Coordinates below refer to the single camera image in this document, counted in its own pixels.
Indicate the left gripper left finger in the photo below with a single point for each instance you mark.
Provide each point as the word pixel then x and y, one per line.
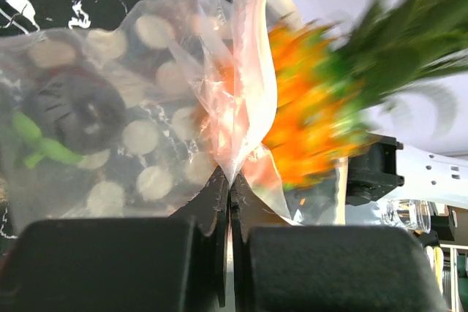
pixel 174 263

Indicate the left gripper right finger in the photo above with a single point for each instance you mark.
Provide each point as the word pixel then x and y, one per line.
pixel 281 267

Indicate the polka dot zip bag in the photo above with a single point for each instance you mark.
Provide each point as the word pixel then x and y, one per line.
pixel 134 121

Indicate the fake pineapple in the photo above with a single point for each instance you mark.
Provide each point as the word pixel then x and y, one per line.
pixel 324 89

